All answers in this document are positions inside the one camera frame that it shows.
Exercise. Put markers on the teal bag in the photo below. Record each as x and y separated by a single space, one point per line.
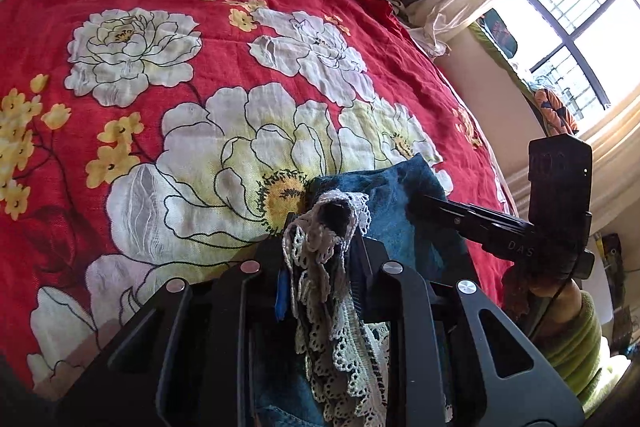
502 32

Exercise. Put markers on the barred window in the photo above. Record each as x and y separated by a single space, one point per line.
575 41

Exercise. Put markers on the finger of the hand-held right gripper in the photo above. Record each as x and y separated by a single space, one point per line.
490 229
450 207

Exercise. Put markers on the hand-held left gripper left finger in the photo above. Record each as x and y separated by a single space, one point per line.
281 302

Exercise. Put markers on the blue pants with lace trim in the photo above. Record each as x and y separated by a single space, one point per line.
400 207

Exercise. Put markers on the person's right hand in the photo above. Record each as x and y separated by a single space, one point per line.
547 302

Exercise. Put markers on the orange patterned cloth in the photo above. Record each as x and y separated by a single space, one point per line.
555 109

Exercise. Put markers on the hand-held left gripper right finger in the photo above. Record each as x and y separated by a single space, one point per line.
395 289

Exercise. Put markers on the white crumpled cloth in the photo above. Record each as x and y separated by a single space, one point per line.
435 39

